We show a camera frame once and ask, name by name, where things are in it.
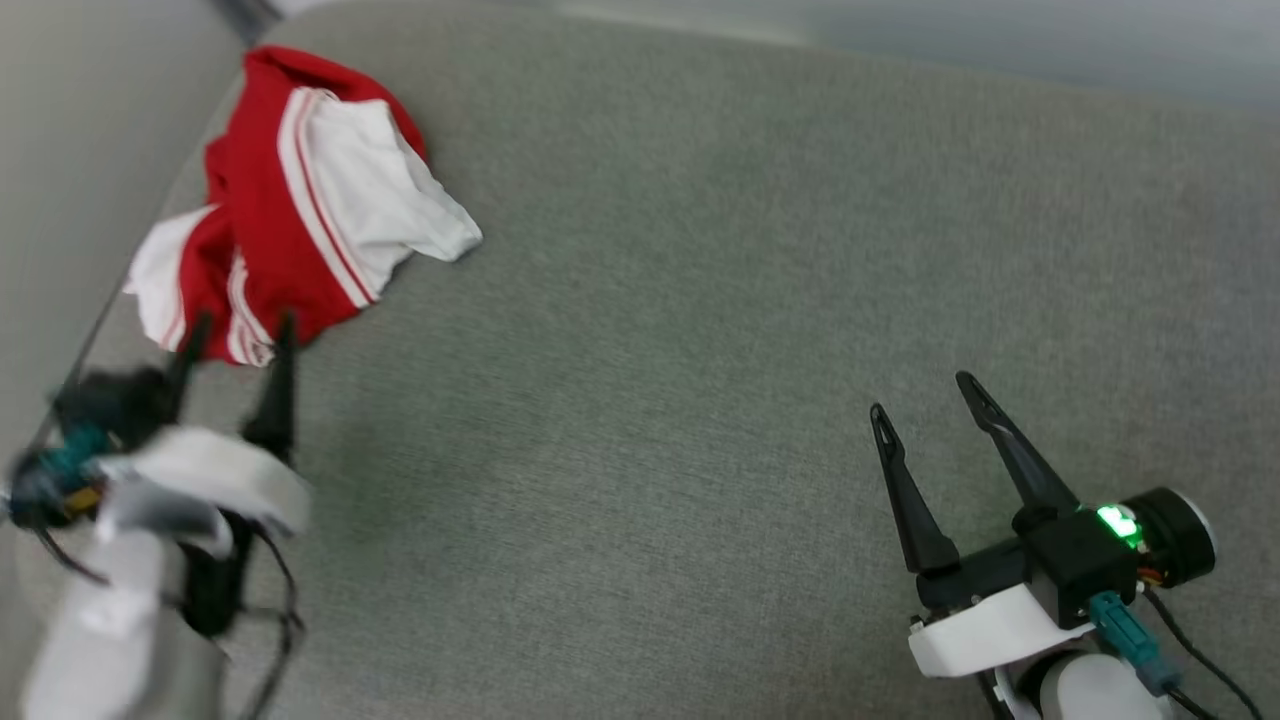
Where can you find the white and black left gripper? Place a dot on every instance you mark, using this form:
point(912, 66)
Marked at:
point(215, 475)

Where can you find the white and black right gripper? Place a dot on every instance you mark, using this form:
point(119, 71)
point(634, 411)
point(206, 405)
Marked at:
point(990, 625)

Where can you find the red and white jersey garment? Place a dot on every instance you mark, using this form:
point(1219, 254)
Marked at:
point(260, 230)

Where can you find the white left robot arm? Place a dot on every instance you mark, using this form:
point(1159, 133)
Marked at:
point(110, 630)

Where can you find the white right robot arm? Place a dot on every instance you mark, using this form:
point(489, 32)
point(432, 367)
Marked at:
point(1100, 695)

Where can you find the black round right gripper motor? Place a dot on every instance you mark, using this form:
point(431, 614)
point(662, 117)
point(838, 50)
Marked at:
point(1172, 535)

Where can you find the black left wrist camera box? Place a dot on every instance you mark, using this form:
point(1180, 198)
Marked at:
point(120, 405)

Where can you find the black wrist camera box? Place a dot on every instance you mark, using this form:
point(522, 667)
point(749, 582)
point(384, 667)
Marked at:
point(1075, 565)
point(120, 405)

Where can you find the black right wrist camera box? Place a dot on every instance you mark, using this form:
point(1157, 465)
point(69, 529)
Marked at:
point(1075, 565)

